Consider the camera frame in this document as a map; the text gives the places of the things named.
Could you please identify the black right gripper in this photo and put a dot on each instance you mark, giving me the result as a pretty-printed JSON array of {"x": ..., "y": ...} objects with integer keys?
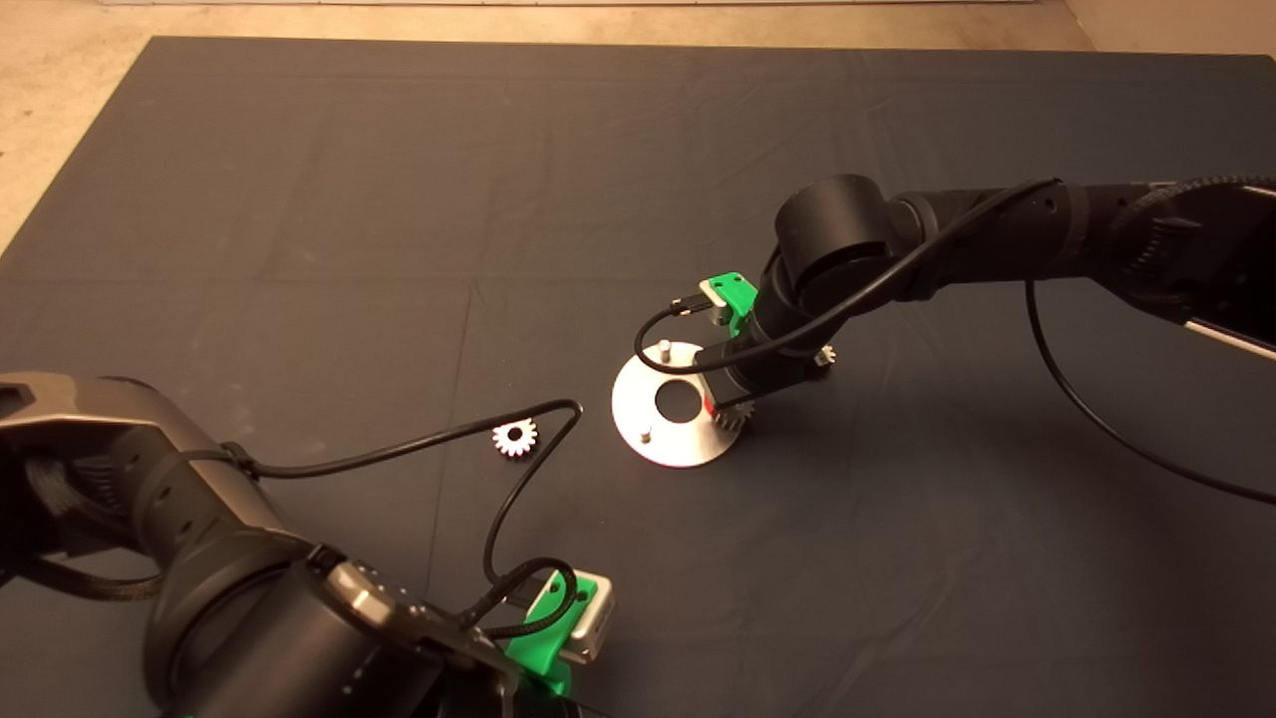
[{"x": 768, "y": 364}]

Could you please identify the small steel planetary gear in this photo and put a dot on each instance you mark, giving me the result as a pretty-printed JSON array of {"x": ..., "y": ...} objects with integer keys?
[
  {"x": 826, "y": 356},
  {"x": 736, "y": 421},
  {"x": 503, "y": 440}
]

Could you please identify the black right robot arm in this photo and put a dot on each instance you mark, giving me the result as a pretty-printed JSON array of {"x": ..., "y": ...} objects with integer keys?
[{"x": 837, "y": 239}]

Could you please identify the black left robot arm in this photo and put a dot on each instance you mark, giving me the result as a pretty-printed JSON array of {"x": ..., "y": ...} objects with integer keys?
[{"x": 269, "y": 648}]

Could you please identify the round metal carrier plate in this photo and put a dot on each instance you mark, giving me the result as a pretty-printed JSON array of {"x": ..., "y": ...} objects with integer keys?
[{"x": 688, "y": 444}]

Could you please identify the dark grey table cloth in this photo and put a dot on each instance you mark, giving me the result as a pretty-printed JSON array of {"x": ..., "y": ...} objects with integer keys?
[{"x": 399, "y": 199}]

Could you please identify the small silver camera box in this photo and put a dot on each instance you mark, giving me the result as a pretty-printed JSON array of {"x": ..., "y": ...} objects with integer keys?
[
  {"x": 593, "y": 623},
  {"x": 713, "y": 292}
]

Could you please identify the bright green camera mount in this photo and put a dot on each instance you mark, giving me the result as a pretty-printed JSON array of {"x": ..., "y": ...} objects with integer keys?
[
  {"x": 543, "y": 653},
  {"x": 740, "y": 291}
]

